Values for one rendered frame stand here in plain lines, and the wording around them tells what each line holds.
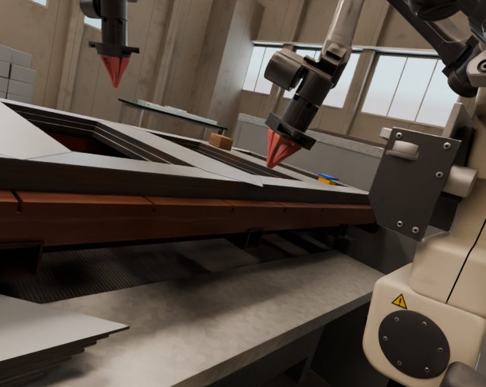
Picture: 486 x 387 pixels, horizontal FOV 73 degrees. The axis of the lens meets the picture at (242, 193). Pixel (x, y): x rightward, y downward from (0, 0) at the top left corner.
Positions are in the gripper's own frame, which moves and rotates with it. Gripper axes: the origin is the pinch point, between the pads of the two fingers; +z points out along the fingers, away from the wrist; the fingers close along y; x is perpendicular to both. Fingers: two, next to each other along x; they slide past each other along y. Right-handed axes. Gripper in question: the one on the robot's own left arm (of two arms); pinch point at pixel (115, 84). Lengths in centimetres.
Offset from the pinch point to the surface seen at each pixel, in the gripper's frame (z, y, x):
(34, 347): 19, 32, 55
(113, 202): 11.7, 18.4, 41.7
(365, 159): 22, -97, 24
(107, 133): 16.8, -4.2, -16.6
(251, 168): 27, -48, 5
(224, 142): 23, -54, -18
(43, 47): 19, -199, -877
